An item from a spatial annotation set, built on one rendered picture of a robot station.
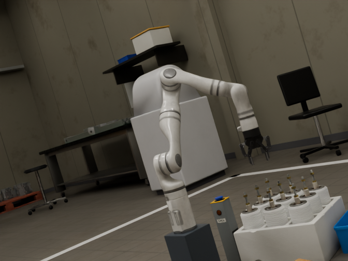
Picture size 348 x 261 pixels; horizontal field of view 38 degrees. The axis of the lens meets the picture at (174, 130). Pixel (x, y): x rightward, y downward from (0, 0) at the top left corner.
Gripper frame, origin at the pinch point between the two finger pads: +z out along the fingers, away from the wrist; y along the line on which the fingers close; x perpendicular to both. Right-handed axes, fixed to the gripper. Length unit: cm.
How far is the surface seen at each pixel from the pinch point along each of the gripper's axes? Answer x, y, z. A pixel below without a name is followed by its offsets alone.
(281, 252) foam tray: -7.1, -3.6, 40.2
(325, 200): 6.8, 25.1, 27.8
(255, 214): 2.7, -8.3, 23.3
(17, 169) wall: 841, -333, -20
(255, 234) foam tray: -0.8, -11.6, 30.9
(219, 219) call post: 18.9, -23.1, 24.3
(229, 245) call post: 18.4, -22.4, 37.1
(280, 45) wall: 359, 127, -72
